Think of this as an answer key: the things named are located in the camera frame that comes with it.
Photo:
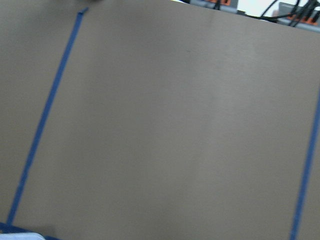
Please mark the light blue striped shirt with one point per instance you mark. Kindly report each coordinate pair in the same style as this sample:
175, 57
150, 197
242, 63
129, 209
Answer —
21, 236

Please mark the right grey orange connector box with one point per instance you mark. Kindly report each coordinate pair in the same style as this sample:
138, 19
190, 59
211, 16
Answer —
296, 17

